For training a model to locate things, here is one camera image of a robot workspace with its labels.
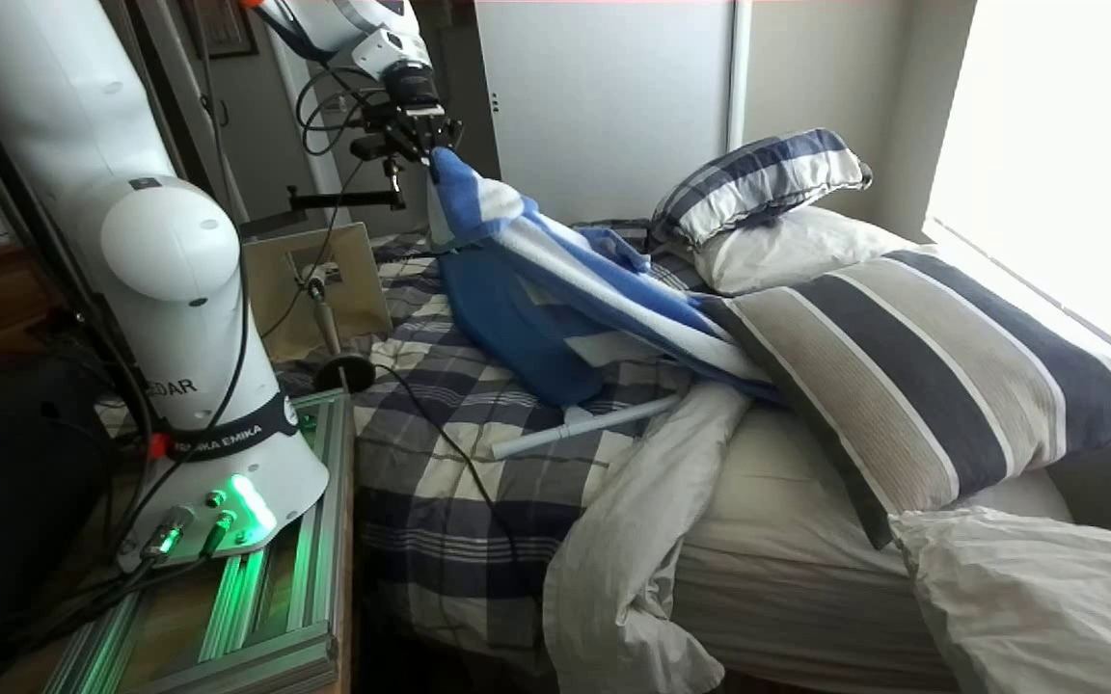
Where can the blue plaid bed cover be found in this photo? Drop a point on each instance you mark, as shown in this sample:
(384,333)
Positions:
(452,545)

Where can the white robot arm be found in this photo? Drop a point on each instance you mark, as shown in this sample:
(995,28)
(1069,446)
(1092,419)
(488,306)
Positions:
(165,261)

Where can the grey striped pillow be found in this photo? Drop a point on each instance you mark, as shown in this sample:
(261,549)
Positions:
(923,383)

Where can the black camera stand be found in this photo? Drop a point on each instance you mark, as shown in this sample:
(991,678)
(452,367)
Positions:
(333,306)

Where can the black chair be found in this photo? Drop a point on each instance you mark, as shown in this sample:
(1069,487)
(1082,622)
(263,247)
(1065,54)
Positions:
(57,464)

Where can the plain white pillow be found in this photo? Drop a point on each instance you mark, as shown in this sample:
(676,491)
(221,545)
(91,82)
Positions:
(798,244)

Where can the tan cardboard box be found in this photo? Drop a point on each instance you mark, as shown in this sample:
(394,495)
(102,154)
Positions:
(268,277)

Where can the blue ironing board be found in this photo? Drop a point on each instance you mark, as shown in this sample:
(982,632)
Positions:
(495,315)

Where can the blue plaid pillow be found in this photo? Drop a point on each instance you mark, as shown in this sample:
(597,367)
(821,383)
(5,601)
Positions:
(759,181)

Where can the white ironing board leg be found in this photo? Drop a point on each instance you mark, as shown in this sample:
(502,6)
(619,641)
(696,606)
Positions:
(581,424)

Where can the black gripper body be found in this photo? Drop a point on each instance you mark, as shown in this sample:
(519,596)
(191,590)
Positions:
(406,118)

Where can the blue white striped towel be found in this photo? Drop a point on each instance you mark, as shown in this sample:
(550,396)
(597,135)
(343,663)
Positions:
(591,275)

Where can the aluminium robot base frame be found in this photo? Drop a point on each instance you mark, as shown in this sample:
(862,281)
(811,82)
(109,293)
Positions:
(273,622)

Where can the white bed sheet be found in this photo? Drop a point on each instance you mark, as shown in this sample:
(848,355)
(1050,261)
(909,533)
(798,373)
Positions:
(729,545)

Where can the white crumpled pillow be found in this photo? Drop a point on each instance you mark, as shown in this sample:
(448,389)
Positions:
(1018,601)

